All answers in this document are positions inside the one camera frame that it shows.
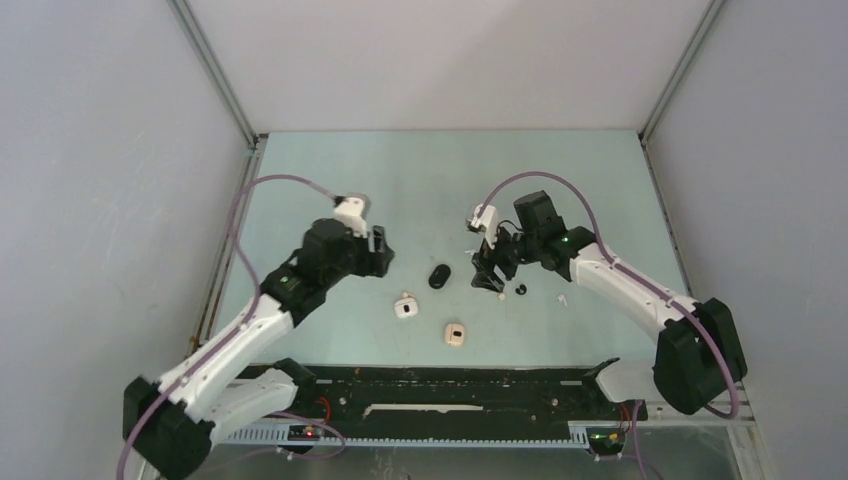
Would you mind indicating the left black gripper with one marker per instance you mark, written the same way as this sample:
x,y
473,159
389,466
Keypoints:
x,y
375,263

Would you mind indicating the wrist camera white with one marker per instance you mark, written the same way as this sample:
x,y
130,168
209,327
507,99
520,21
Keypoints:
x,y
484,219
351,210

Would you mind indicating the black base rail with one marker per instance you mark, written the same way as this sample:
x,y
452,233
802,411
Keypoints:
x,y
459,405

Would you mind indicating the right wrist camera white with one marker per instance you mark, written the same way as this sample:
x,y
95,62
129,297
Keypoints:
x,y
484,219

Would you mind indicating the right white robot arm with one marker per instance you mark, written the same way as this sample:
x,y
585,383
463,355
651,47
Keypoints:
x,y
698,354

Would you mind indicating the white earbud case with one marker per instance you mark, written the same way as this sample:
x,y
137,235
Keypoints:
x,y
406,306

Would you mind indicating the beige earbud case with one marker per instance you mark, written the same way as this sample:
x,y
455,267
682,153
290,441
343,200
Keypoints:
x,y
454,335

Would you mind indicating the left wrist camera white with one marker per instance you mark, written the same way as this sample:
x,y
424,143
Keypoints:
x,y
351,210

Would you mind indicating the black earbud case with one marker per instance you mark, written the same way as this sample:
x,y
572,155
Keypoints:
x,y
439,276

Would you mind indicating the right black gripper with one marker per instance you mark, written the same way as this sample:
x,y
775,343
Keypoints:
x,y
486,276

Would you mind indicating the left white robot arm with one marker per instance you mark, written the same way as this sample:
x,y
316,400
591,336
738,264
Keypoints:
x,y
174,421

